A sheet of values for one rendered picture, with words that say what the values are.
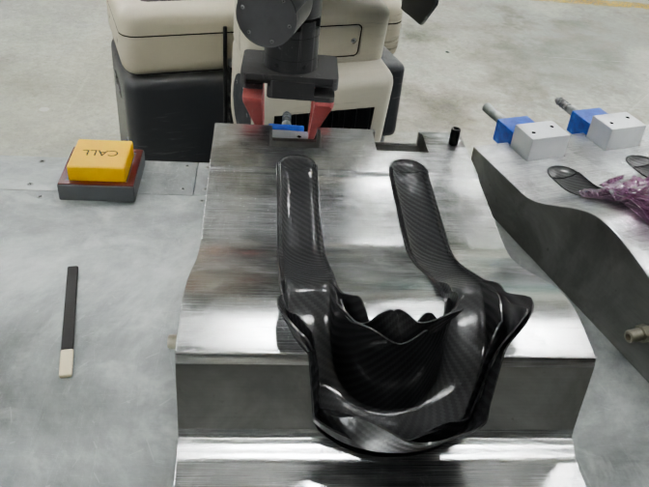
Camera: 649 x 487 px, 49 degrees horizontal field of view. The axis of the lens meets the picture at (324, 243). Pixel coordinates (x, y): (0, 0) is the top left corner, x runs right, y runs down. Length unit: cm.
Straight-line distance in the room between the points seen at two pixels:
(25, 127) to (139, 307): 209
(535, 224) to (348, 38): 49
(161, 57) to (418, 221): 79
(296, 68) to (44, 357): 37
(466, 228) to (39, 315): 38
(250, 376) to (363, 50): 78
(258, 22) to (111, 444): 38
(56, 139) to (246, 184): 198
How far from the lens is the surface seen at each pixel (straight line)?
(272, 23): 67
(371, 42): 115
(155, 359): 62
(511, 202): 80
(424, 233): 64
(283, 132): 83
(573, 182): 83
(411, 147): 78
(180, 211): 79
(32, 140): 263
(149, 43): 133
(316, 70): 78
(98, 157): 82
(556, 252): 75
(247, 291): 48
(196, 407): 46
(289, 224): 63
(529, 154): 84
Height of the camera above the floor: 124
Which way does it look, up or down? 37 degrees down
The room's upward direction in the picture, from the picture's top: 6 degrees clockwise
